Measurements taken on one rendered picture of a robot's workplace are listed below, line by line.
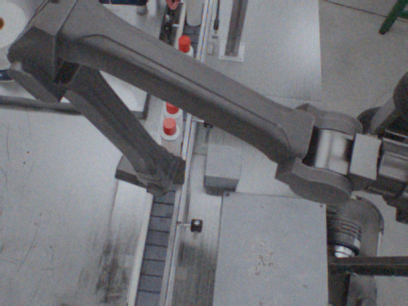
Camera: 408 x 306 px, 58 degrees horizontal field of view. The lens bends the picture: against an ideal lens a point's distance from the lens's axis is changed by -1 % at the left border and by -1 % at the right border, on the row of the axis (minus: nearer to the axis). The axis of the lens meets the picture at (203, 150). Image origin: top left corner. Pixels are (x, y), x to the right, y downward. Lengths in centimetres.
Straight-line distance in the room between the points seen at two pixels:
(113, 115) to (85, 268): 59
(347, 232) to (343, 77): 120
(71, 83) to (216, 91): 19
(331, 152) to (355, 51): 224
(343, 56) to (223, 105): 224
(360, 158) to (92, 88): 36
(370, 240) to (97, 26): 162
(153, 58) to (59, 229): 78
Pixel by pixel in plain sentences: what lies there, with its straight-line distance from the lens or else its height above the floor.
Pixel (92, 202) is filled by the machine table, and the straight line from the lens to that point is 111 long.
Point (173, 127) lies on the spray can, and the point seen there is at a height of 108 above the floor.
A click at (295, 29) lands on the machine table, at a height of 83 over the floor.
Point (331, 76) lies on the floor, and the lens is 250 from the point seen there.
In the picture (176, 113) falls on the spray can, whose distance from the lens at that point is 95.
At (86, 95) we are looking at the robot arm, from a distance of 52.
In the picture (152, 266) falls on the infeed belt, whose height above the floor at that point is 88.
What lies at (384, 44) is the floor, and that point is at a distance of 283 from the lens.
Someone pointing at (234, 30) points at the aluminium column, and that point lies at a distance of 127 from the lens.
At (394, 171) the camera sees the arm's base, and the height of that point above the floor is 148.
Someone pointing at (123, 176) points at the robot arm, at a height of 110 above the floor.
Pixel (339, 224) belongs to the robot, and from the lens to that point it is 161.
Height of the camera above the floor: 186
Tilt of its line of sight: 65 degrees down
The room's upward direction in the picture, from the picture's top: 6 degrees clockwise
